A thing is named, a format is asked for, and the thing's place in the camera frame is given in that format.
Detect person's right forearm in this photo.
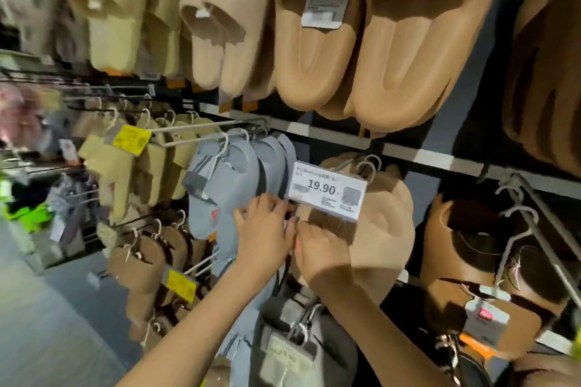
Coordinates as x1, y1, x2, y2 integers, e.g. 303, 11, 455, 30
317, 273, 455, 387

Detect row of green white boxes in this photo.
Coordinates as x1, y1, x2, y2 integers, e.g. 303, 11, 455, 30
0, 200, 54, 234

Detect brown slippers pair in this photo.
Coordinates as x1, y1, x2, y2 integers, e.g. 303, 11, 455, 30
294, 153, 416, 307

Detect person's left hand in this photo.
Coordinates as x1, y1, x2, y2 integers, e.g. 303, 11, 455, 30
232, 193, 297, 283

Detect white electronic price label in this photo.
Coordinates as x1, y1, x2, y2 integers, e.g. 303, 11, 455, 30
287, 160, 369, 223

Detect person's right hand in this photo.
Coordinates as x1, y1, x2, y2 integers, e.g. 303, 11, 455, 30
294, 218, 357, 292

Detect yellow paper price tag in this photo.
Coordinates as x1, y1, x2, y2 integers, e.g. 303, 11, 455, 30
165, 267, 198, 305
110, 123, 153, 157

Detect rows of slippers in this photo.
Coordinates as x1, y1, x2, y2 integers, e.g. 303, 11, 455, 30
0, 0, 581, 387

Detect person's left forearm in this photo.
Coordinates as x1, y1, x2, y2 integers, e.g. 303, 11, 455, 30
116, 259, 278, 387

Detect wall display of slippers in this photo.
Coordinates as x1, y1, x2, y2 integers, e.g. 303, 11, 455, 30
0, 0, 581, 387

